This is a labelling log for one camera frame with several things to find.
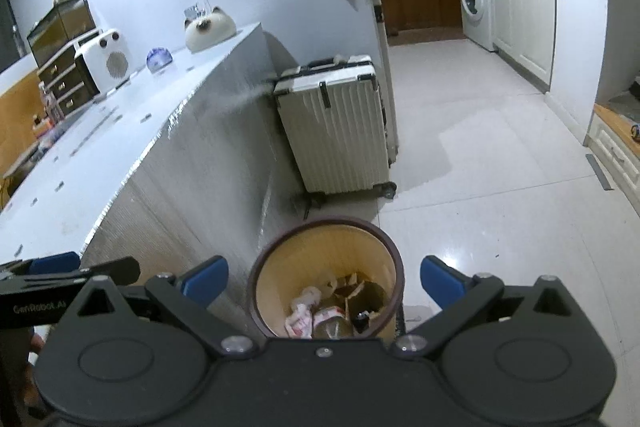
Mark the brown cardboard box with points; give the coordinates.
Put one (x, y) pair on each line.
(362, 299)

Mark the white space heater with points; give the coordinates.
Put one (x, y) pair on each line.
(107, 61)

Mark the glass fish tank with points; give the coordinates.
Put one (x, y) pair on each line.
(63, 23)

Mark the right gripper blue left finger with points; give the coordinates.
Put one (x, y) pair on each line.
(184, 301)

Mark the pink colourful box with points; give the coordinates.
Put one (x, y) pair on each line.
(41, 126)

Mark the clear plastic bottle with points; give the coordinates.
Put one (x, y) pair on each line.
(331, 323)

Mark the round wooden trash bin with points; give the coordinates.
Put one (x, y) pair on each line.
(317, 254)

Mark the person's left hand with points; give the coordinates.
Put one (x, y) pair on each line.
(38, 337)

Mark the cream hard-shell suitcase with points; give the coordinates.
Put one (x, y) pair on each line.
(334, 119)

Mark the white kitchen cabinets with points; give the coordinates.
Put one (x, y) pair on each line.
(525, 30)

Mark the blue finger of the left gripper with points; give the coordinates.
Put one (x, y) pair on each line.
(59, 263)

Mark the white plastic bag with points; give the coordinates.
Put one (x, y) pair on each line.
(300, 323)

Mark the white cat-shaped ceramic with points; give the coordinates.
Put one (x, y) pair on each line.
(208, 30)

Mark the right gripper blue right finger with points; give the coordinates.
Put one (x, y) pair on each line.
(463, 302)

